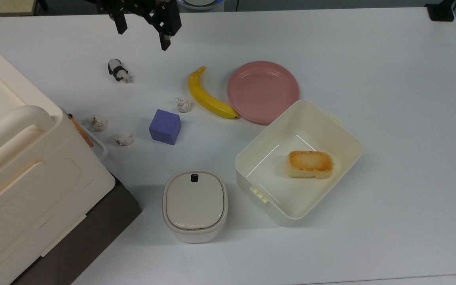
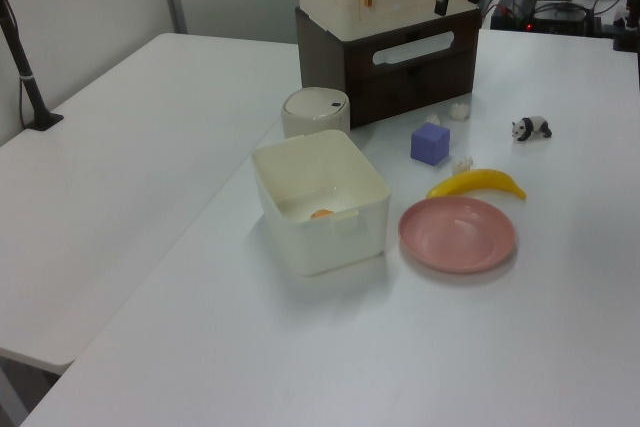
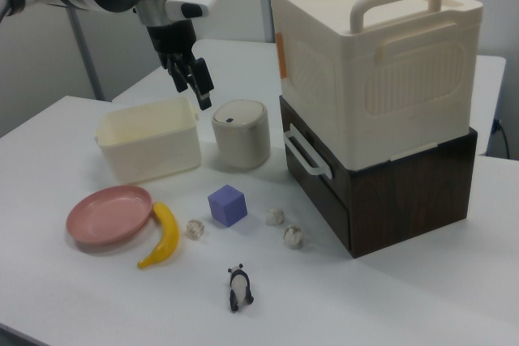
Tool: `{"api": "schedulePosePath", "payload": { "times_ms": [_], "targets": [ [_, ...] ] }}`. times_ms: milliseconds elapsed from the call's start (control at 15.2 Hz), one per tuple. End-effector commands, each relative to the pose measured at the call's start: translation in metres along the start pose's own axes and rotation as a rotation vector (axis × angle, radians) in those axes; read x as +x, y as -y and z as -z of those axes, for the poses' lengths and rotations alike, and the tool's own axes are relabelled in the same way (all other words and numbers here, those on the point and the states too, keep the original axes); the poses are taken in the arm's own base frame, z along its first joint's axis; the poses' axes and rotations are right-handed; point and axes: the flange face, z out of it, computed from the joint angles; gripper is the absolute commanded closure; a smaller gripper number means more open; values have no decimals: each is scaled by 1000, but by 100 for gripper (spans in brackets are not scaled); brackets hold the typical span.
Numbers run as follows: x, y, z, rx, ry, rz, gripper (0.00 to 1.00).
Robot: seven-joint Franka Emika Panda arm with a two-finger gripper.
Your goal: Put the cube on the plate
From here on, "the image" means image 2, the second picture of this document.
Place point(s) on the purple cube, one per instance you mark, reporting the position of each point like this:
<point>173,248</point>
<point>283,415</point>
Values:
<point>427,147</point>

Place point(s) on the pink plate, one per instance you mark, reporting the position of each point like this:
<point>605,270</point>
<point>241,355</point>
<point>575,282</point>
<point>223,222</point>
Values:
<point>457,234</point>

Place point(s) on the black electronics box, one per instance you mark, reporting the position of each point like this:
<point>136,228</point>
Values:
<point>562,19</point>

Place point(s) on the dark brown drawer box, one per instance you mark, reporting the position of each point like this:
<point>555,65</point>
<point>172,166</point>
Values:
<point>400,82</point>

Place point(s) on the panda figurine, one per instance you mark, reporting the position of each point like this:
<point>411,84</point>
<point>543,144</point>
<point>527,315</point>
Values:
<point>534,126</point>

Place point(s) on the black table clamp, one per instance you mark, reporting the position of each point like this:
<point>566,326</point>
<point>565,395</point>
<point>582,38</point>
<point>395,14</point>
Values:
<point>625,34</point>

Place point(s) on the small cream lidded trash can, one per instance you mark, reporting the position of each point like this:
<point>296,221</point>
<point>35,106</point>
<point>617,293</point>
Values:
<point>312,107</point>

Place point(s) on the yellow toy banana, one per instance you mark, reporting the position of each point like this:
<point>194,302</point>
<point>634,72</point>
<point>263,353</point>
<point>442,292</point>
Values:
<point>480,181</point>

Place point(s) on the small orange object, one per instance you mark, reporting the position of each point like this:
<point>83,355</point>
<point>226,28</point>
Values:
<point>321,214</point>

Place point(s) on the cream open storage bin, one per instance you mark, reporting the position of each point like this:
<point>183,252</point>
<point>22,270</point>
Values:
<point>320,242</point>

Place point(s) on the black clamped stand pole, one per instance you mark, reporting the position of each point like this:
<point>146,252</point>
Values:
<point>30,82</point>

